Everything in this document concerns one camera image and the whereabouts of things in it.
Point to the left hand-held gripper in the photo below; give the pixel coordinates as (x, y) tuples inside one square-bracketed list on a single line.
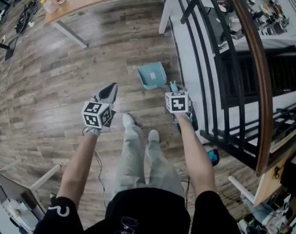
[(96, 114)]

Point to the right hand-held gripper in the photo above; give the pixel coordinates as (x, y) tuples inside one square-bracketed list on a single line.
[(177, 102)]

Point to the teal dustpan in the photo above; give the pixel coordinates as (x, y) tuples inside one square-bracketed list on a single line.
[(144, 78)]

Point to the person's left forearm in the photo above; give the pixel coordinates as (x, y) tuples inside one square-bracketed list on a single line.
[(77, 169)]

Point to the person's right forearm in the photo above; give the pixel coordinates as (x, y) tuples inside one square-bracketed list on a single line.
[(196, 160)]

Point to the person's left hand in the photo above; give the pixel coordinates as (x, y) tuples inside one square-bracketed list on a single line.
[(93, 130)]

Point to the person's left white shoe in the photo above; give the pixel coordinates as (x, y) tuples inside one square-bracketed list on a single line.
[(128, 120)]

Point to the person's white shoe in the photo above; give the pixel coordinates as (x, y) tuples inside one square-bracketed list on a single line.
[(153, 135), (128, 120)]

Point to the black bin blue bag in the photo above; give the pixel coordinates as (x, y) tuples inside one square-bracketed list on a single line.
[(195, 123)]

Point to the person's right white shoe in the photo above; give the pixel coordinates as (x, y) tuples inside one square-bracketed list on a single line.
[(153, 135)]

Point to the person's light grey trousers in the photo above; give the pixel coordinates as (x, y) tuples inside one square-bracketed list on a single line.
[(133, 160)]

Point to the black blue round object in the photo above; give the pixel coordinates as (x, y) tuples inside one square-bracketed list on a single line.
[(213, 157)]

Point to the black railing wooden handrail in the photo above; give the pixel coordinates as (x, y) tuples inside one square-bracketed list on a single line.
[(262, 82)]

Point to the dark table white legs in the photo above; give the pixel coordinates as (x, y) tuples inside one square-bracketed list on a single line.
[(45, 177)]

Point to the white power strip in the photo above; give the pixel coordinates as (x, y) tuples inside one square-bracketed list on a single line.
[(31, 24)]

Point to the yellow cap clear bottle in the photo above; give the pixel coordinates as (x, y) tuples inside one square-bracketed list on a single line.
[(50, 6)]

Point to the person's black shirt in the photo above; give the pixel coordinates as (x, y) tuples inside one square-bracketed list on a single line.
[(150, 208)]

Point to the light wooden table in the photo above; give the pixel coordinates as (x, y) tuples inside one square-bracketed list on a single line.
[(267, 186)]

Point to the black glasses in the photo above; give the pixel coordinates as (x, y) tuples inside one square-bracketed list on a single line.
[(128, 224)]

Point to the black case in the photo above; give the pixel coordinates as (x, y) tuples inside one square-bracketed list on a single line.
[(294, 179)]

